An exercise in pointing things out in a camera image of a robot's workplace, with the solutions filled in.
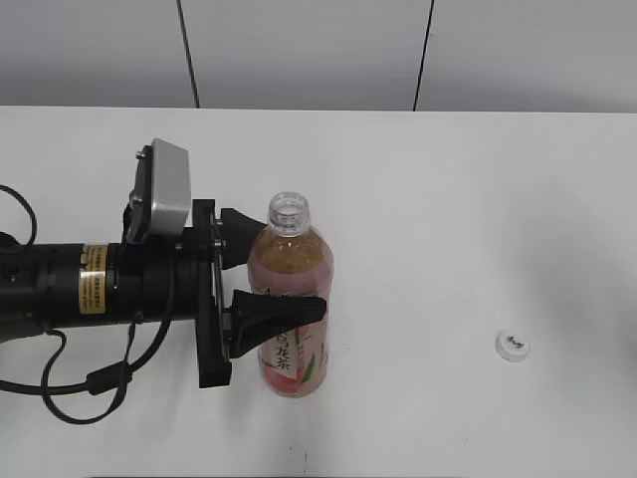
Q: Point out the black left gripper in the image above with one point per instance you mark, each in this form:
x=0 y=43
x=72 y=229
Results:
x=170 y=279

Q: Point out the peach oolong tea bottle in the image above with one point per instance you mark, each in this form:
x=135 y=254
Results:
x=290 y=258

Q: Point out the white bottle cap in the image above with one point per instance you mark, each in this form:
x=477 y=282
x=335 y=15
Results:
x=511 y=347

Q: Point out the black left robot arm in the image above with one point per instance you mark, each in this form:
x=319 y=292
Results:
x=61 y=286

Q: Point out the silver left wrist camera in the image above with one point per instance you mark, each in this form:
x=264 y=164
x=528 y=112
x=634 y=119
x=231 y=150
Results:
x=159 y=202

